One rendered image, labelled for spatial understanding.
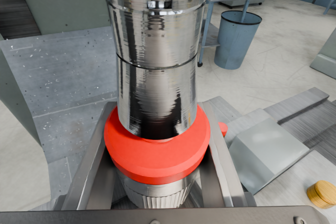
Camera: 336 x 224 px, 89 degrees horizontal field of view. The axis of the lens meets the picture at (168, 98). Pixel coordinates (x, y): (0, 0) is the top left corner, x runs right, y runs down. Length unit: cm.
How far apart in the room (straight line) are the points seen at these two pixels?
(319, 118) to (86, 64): 56
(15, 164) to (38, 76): 139
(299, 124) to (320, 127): 4
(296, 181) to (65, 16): 46
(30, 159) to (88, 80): 137
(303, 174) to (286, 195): 4
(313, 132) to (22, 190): 161
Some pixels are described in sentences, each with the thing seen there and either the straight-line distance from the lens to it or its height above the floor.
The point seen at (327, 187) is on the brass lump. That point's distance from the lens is 25.
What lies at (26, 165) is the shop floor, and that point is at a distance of 174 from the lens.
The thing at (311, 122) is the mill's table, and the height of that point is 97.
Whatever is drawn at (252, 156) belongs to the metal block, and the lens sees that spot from 21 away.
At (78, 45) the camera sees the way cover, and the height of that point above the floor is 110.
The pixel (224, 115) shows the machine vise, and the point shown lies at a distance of 34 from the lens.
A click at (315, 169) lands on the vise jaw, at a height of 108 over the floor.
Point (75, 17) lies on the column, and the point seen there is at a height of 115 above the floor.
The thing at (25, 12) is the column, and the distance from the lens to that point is 43.
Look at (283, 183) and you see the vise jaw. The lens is 25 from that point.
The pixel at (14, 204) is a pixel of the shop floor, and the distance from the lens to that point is 162.
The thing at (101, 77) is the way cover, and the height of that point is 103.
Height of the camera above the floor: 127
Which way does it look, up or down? 43 degrees down
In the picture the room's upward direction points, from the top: 2 degrees clockwise
